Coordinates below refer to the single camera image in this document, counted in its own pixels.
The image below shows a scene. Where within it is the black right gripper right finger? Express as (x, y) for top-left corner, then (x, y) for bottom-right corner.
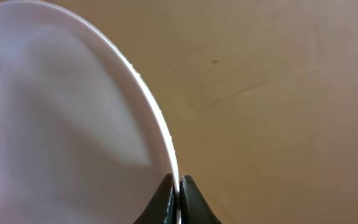
(180, 175), (222, 224)

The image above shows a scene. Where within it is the pink plate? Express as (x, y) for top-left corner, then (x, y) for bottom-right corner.
(0, 1), (178, 223)

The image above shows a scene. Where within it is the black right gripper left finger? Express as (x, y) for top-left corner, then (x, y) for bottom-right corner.
(134, 174), (177, 224)

